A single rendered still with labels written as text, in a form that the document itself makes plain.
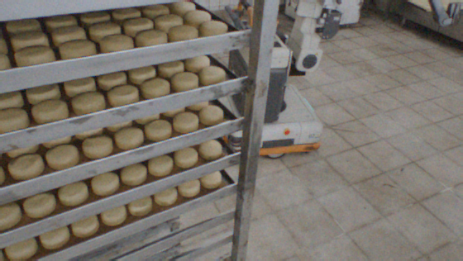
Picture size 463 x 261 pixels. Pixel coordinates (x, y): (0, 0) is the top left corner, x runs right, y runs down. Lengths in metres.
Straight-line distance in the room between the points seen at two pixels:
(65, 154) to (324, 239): 1.72
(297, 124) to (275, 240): 0.82
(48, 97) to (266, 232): 1.66
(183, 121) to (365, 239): 1.70
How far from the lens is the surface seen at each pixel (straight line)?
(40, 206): 0.72
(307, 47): 2.42
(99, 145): 0.67
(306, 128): 2.51
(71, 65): 0.54
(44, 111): 0.62
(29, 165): 0.67
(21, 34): 0.66
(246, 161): 0.76
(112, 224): 0.80
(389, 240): 2.31
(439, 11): 2.55
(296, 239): 2.14
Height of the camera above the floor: 1.64
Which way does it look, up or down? 36 degrees down
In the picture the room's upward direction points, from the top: 4 degrees clockwise
